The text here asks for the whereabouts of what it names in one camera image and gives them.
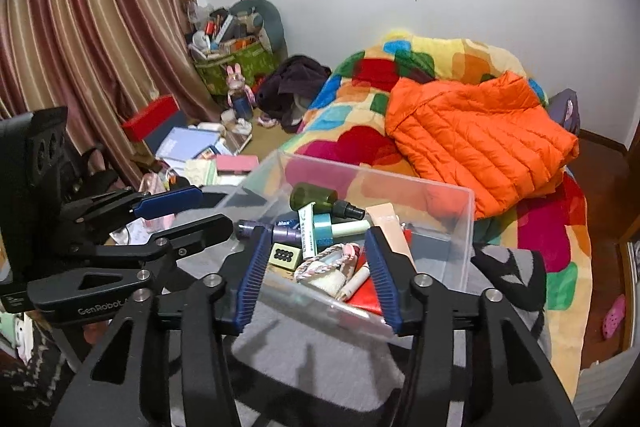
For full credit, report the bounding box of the striped brown curtain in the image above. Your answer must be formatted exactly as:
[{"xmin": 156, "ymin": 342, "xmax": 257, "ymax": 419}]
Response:
[{"xmin": 0, "ymin": 0, "xmax": 223, "ymax": 188}]

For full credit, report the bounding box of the grey neck pillow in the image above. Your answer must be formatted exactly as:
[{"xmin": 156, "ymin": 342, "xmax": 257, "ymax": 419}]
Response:
[{"xmin": 230, "ymin": 0, "xmax": 287, "ymax": 58}]

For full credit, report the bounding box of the pale blue book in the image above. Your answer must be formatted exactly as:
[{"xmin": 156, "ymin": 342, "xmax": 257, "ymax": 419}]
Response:
[{"xmin": 155, "ymin": 126, "xmax": 223, "ymax": 162}]

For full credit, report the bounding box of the pink slipper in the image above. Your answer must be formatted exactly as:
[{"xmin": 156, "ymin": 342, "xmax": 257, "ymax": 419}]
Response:
[{"xmin": 601, "ymin": 294, "xmax": 627, "ymax": 340}]

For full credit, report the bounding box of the pink bunny toy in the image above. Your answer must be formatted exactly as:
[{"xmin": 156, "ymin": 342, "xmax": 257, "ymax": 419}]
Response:
[{"xmin": 226, "ymin": 63, "xmax": 247, "ymax": 98}]

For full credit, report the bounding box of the pale green carton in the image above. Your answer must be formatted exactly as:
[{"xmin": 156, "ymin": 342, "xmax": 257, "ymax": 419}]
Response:
[{"xmin": 185, "ymin": 159, "xmax": 218, "ymax": 188}]

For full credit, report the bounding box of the dark purple cloth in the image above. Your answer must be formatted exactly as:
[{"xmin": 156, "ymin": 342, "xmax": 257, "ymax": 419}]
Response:
[{"xmin": 255, "ymin": 55, "xmax": 332, "ymax": 132}]

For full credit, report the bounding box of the purple bottle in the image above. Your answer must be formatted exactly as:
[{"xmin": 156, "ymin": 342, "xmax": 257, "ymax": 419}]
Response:
[{"xmin": 237, "ymin": 218, "xmax": 301, "ymax": 244}]

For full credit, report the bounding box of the colourful patchwork blanket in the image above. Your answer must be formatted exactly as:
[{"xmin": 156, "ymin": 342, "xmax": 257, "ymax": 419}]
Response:
[{"xmin": 292, "ymin": 32, "xmax": 596, "ymax": 408}]

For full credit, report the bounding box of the purple cushion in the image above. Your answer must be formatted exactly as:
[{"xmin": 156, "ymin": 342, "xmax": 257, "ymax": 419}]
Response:
[{"xmin": 547, "ymin": 88, "xmax": 581, "ymax": 138}]

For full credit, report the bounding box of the beige tube with red band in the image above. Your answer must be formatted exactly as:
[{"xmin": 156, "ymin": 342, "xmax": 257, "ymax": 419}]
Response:
[{"xmin": 336, "ymin": 265, "xmax": 372, "ymax": 303}]

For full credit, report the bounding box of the red gift box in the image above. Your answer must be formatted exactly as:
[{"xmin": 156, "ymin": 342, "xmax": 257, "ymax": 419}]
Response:
[{"xmin": 345, "ymin": 229, "xmax": 416, "ymax": 320}]

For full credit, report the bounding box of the orange down jacket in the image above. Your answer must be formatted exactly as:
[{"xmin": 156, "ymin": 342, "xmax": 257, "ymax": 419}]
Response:
[{"xmin": 385, "ymin": 71, "xmax": 581, "ymax": 220}]

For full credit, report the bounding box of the braided cord bracelet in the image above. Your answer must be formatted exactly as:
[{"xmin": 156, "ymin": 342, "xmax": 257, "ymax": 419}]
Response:
[{"xmin": 292, "ymin": 243, "xmax": 362, "ymax": 283}]

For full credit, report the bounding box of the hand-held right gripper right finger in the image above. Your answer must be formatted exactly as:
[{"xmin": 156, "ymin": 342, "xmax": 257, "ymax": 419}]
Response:
[{"xmin": 364, "ymin": 227, "xmax": 581, "ymax": 427}]

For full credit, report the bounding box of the light green tube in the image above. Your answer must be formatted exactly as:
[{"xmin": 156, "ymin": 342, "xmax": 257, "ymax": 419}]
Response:
[{"xmin": 330, "ymin": 219, "xmax": 372, "ymax": 238}]

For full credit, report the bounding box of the clear plastic storage box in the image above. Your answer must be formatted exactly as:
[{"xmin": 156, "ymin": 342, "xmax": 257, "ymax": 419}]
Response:
[{"xmin": 212, "ymin": 150, "xmax": 476, "ymax": 343}]

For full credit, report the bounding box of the pink flat box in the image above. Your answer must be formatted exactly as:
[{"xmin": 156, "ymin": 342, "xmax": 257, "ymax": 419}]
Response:
[{"xmin": 215, "ymin": 154, "xmax": 260, "ymax": 172}]

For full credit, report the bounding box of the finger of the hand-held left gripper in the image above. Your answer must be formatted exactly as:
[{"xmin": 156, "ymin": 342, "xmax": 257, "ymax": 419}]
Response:
[
  {"xmin": 27, "ymin": 213, "xmax": 234, "ymax": 324},
  {"xmin": 60, "ymin": 186, "xmax": 203, "ymax": 240}
]

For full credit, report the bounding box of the white slatted panel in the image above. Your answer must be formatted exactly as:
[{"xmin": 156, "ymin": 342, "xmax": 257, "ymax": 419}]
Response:
[{"xmin": 572, "ymin": 347, "xmax": 640, "ymax": 427}]

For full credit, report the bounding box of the green bag of clutter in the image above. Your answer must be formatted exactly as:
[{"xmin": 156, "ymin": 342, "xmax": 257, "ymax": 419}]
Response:
[{"xmin": 192, "ymin": 37, "xmax": 276, "ymax": 96}]

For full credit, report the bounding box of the white tape roll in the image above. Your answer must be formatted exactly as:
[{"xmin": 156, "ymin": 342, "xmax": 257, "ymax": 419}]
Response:
[{"xmin": 302, "ymin": 269, "xmax": 351, "ymax": 297}]

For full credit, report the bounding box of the flat red box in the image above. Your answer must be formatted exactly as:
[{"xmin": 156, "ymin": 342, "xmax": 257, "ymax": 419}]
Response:
[{"xmin": 121, "ymin": 94, "xmax": 181, "ymax": 142}]

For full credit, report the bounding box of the pale green dotted box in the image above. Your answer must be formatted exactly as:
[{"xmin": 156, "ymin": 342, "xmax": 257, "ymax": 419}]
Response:
[{"xmin": 269, "ymin": 243, "xmax": 304, "ymax": 269}]

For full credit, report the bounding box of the dark green spray bottle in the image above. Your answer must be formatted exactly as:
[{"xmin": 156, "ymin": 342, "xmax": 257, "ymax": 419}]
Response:
[{"xmin": 290, "ymin": 182, "xmax": 367, "ymax": 219}]

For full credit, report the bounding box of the white tube with green print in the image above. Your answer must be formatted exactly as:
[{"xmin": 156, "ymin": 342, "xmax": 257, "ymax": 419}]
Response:
[{"xmin": 297, "ymin": 202, "xmax": 318, "ymax": 258}]

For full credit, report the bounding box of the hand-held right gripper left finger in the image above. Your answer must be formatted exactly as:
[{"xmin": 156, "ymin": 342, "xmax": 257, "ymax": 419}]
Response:
[{"xmin": 50, "ymin": 224, "xmax": 274, "ymax": 427}]

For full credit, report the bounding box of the peach cardboard box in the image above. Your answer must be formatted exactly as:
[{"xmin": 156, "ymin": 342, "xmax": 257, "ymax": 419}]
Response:
[{"xmin": 367, "ymin": 202, "xmax": 417, "ymax": 275}]

